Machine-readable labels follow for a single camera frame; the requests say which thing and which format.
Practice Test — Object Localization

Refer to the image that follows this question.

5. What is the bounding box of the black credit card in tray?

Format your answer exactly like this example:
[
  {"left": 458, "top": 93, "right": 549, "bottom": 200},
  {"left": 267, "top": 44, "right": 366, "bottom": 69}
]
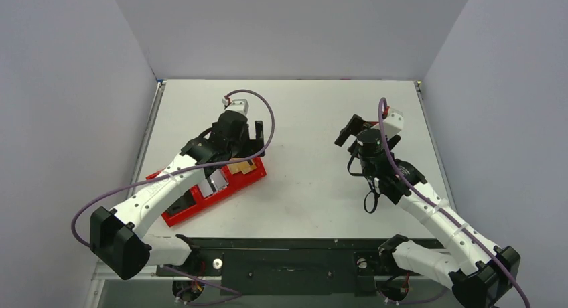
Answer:
[{"left": 165, "top": 191, "right": 196, "bottom": 216}]

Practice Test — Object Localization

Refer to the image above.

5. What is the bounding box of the silver credit card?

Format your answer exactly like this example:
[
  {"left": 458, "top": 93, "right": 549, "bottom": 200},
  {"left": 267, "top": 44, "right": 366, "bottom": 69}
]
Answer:
[{"left": 198, "top": 169, "right": 228, "bottom": 198}]

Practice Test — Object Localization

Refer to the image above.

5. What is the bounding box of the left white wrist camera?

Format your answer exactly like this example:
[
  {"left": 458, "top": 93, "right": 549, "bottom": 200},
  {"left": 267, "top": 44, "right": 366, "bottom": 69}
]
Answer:
[{"left": 223, "top": 99, "right": 249, "bottom": 117}]

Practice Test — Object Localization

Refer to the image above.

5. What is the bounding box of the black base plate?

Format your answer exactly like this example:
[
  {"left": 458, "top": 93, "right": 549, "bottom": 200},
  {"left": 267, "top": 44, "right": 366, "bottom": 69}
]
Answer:
[{"left": 178, "top": 238, "right": 407, "bottom": 296}]

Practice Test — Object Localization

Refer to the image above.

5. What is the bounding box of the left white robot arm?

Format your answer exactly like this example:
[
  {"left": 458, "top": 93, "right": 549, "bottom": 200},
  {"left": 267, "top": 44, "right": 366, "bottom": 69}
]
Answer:
[{"left": 89, "top": 110, "right": 265, "bottom": 280}]

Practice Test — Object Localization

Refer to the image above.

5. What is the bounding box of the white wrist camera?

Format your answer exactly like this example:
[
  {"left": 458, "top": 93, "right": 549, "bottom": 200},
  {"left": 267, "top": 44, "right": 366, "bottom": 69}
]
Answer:
[
  {"left": 379, "top": 107, "right": 404, "bottom": 140},
  {"left": 223, "top": 99, "right": 249, "bottom": 117}
]

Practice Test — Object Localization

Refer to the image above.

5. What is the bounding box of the aluminium frame rail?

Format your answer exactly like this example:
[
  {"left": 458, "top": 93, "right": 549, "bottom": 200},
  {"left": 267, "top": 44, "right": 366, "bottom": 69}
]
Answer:
[{"left": 84, "top": 261, "right": 223, "bottom": 308}]

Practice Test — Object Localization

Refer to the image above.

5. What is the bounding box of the red plastic tray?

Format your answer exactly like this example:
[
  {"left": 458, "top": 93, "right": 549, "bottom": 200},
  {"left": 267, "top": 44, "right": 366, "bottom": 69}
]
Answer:
[{"left": 161, "top": 157, "right": 267, "bottom": 227}]

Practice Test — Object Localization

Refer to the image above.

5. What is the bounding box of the gold credit card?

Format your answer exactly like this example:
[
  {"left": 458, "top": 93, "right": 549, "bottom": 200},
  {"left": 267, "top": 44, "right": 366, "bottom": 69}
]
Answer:
[{"left": 227, "top": 160, "right": 257, "bottom": 175}]

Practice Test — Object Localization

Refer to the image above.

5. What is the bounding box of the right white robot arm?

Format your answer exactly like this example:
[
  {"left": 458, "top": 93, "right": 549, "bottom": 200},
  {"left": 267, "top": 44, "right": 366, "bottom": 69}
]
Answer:
[{"left": 334, "top": 112, "right": 520, "bottom": 307}]

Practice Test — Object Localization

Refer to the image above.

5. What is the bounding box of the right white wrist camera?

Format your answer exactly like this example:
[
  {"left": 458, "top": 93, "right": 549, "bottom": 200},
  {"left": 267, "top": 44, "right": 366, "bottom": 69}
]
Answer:
[{"left": 379, "top": 107, "right": 404, "bottom": 140}]

